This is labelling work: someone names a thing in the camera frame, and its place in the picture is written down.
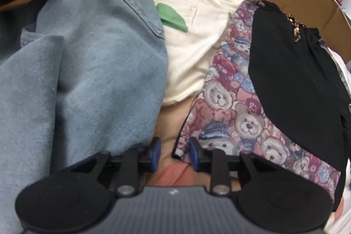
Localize cream bear print blanket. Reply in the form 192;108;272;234
152;0;351;234

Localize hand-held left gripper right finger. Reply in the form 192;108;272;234
188;137;283;195

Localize black skirt teddy bear lining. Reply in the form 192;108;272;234
172;0;351;213

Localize light blue jeans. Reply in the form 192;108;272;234
0;0;170;234

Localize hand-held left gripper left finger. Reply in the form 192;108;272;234
68;137;162;196

